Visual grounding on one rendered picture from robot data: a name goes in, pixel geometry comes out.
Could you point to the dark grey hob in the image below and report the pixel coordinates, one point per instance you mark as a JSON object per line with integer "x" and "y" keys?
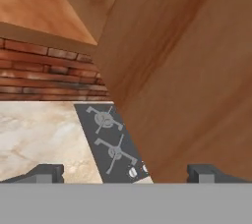
{"x": 110, "y": 142}

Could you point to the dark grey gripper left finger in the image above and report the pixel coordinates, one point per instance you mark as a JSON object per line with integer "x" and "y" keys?
{"x": 46, "y": 173}

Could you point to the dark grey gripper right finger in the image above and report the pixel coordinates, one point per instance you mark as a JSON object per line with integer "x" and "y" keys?
{"x": 205, "y": 173}

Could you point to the white hob knob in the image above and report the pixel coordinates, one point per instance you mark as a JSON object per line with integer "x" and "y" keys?
{"x": 132, "y": 172}
{"x": 145, "y": 168}

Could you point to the wooden cabinet door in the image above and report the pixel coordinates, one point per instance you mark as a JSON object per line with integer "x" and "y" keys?
{"x": 183, "y": 70}

